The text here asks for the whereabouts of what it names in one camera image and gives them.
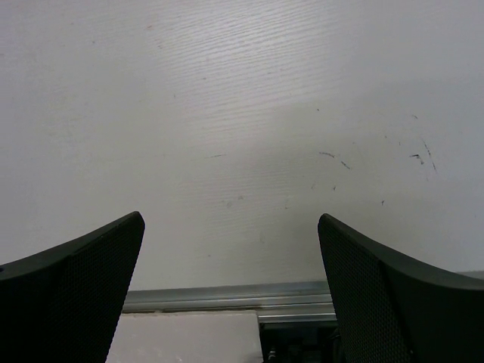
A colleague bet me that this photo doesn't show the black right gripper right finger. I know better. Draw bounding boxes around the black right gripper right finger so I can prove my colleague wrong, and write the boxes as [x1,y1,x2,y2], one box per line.
[318,214,483,362]

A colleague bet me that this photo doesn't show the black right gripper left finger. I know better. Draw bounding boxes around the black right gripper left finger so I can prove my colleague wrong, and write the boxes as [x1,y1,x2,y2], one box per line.
[1,212,144,362]

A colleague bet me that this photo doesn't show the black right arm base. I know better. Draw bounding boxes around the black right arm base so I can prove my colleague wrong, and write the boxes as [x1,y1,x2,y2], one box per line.
[259,321,346,363]

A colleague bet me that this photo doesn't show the white front cover panel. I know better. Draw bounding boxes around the white front cover panel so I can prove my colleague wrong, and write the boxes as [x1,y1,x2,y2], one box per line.
[107,311,263,363]

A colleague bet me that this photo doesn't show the aluminium table frame rail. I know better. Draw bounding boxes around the aluminium table frame rail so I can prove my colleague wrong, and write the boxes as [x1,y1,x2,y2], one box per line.
[123,281,337,324]

